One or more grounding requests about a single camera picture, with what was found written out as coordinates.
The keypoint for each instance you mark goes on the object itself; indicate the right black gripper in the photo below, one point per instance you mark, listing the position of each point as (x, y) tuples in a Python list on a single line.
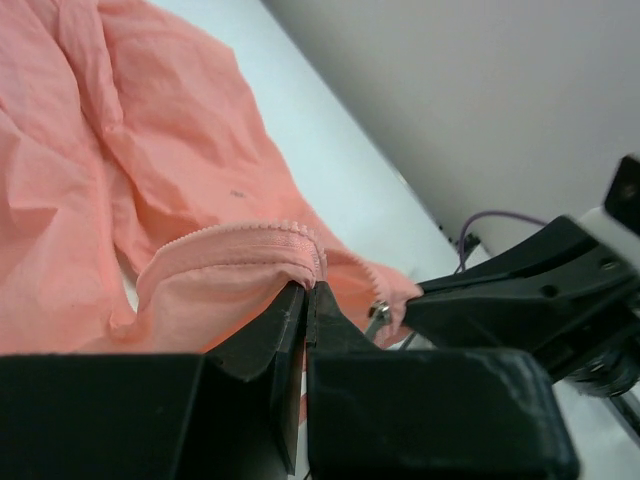
[(569, 299)]

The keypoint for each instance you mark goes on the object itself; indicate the silver zipper slider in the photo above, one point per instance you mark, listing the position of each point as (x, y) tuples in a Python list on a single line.
[(380, 322)]

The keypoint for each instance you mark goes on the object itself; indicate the salmon pink hooded jacket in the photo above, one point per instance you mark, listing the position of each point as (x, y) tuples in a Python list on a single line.
[(144, 207)]

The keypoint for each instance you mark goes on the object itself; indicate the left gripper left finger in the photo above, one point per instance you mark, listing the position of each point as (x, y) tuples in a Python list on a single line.
[(231, 413)]

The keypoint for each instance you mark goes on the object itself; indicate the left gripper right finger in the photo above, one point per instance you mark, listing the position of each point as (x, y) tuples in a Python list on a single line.
[(426, 414)]

